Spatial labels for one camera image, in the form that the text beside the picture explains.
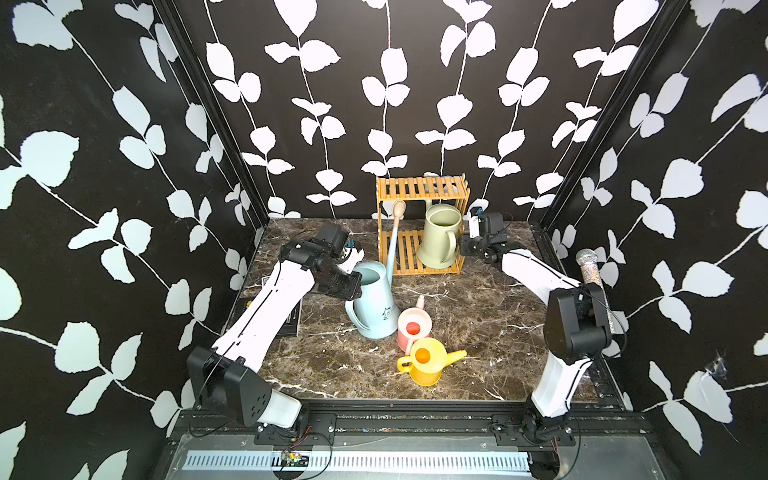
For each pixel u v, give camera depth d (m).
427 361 0.75
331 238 0.60
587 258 0.78
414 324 0.82
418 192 0.93
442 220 0.98
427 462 0.70
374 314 0.82
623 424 0.77
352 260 0.67
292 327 0.90
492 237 0.74
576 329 0.50
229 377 0.39
